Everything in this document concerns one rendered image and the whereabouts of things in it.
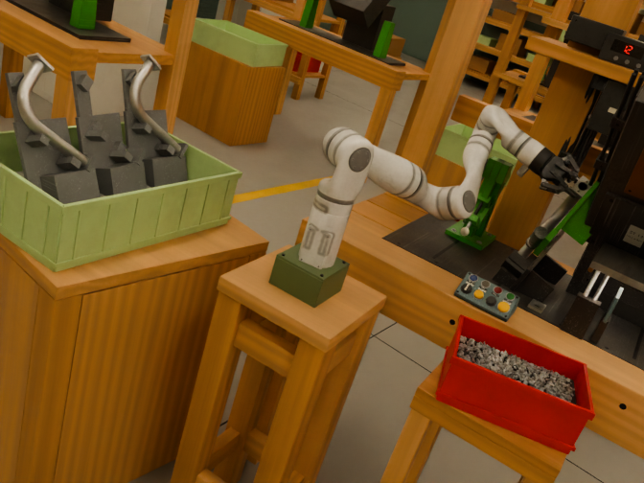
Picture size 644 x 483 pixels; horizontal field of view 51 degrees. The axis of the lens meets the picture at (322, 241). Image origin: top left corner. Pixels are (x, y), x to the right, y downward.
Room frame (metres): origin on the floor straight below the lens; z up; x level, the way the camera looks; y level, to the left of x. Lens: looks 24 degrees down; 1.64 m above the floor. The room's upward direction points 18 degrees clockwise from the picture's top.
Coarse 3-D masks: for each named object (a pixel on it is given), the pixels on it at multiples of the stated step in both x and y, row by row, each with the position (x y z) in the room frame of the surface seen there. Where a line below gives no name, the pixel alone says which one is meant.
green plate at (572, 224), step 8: (592, 192) 1.73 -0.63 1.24; (584, 200) 1.73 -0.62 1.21; (576, 208) 1.74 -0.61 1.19; (584, 208) 1.74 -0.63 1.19; (568, 216) 1.74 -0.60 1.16; (576, 216) 1.75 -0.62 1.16; (584, 216) 1.74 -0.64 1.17; (560, 224) 1.74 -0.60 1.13; (568, 224) 1.75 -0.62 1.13; (576, 224) 1.74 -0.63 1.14; (584, 224) 1.73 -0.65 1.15; (568, 232) 1.75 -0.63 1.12; (576, 232) 1.74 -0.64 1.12; (584, 232) 1.73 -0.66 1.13; (576, 240) 1.73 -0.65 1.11; (584, 240) 1.73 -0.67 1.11
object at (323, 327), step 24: (264, 264) 1.54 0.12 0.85; (240, 288) 1.39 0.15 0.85; (264, 288) 1.42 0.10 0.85; (360, 288) 1.58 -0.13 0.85; (264, 312) 1.36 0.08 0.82; (288, 312) 1.35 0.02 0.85; (312, 312) 1.38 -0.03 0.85; (336, 312) 1.41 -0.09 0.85; (360, 312) 1.45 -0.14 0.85; (312, 336) 1.31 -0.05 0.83; (336, 336) 1.32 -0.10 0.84
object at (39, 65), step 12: (36, 60) 1.58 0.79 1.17; (36, 72) 1.56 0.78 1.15; (24, 84) 1.52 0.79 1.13; (24, 96) 1.51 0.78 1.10; (24, 108) 1.50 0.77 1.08; (24, 120) 1.50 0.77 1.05; (36, 120) 1.51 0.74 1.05; (36, 132) 1.51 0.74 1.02; (48, 132) 1.53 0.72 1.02; (60, 144) 1.55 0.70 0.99; (84, 156) 1.60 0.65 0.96
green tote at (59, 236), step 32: (0, 160) 1.59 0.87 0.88; (192, 160) 1.92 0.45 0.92; (0, 192) 1.40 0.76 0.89; (32, 192) 1.34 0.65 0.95; (128, 192) 1.48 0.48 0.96; (160, 192) 1.56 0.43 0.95; (192, 192) 1.67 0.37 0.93; (224, 192) 1.80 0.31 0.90; (0, 224) 1.39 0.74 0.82; (32, 224) 1.34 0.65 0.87; (64, 224) 1.31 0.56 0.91; (96, 224) 1.39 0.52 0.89; (128, 224) 1.48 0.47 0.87; (160, 224) 1.58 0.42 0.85; (192, 224) 1.70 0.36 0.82; (32, 256) 1.34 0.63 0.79; (64, 256) 1.32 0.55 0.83; (96, 256) 1.40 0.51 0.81
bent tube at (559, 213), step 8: (584, 176) 1.87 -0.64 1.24; (576, 184) 1.85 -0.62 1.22; (584, 184) 1.86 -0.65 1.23; (592, 184) 1.85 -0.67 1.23; (576, 192) 1.83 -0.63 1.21; (584, 192) 1.83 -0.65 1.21; (568, 200) 1.90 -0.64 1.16; (576, 200) 1.88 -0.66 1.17; (560, 208) 1.92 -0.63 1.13; (568, 208) 1.91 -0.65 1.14; (552, 216) 1.91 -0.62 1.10; (560, 216) 1.91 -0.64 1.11; (544, 224) 1.89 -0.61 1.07; (552, 224) 1.89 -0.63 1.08; (520, 248) 1.84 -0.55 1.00; (528, 248) 1.83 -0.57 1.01
